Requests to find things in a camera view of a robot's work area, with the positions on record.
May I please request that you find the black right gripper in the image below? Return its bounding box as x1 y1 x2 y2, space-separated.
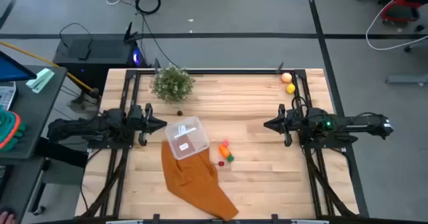
263 103 302 148

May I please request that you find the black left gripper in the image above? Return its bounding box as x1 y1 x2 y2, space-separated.
128 102 168 147

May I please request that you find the orange toy carrot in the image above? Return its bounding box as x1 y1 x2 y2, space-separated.
218 144 235 163

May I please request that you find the clear plastic tupperware container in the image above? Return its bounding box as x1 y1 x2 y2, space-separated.
164 116 211 160

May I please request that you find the green potted plant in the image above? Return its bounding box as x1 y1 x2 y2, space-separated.
150 64 197 104

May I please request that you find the orange brown cloth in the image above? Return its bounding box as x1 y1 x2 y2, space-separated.
160 140 240 221

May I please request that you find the black wifi antenna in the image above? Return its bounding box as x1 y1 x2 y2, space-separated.
123 21 143 44

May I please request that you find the black computer tower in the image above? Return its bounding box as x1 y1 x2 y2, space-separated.
52 33 148 94

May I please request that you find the dark grey side desk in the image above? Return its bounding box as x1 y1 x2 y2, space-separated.
0 65 90 223

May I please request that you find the mint green stapler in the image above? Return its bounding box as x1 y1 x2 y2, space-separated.
25 68 56 94

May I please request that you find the grey table foot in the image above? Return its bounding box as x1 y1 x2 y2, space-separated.
385 73 428 86

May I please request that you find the yellow pole with base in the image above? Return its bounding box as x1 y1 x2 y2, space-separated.
0 41 101 113

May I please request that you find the teal and orange object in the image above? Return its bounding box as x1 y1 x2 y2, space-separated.
0 108 27 152

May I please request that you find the grey calculator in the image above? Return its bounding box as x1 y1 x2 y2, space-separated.
0 81 17 111

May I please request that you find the computer monitor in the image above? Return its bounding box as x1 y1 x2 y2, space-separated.
0 49 37 84

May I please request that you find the person's hand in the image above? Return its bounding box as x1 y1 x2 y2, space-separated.
0 210 17 224

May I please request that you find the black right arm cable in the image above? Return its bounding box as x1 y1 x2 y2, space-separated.
291 96 310 118

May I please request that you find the black metal table frame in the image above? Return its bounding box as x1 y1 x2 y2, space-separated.
75 68 368 224

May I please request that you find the long black floor cable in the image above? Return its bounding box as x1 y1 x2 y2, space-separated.
126 0 179 68

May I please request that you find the black cable on computer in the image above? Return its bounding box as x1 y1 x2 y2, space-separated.
59 22 94 61

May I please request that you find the black cable coil on floor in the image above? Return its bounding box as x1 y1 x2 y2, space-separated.
134 0 162 16

